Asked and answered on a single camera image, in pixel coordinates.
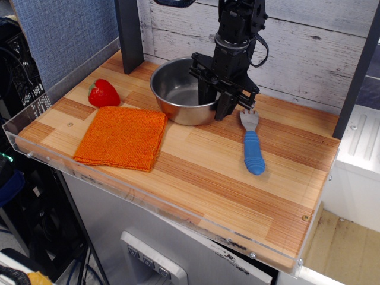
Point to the dark grey right post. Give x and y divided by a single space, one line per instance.
359 76

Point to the dark grey post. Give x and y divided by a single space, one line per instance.
129 34
359 76

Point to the black plastic crate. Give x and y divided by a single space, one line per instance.
23 73

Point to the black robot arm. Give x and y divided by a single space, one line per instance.
240 21

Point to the metal bowl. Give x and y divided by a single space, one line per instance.
176 92

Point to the stainless toy fridge cabinet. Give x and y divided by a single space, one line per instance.
105 209

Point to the grey dispenser button panel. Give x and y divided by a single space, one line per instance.
148 265

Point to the orange red cloth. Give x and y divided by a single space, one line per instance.
123 137

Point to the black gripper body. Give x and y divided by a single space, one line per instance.
228 70

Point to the red toy strawberry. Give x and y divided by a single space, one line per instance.
102 94

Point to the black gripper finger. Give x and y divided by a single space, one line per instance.
226 105
206 90

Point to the white ridged side unit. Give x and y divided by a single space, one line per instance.
352 188

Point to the dark grey left post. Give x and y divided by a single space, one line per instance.
129 34

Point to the blue handled metal fork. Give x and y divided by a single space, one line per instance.
253 159

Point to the clear acrylic table guard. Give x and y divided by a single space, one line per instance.
199 178

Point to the yellow cloth piece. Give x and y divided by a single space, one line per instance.
37 278

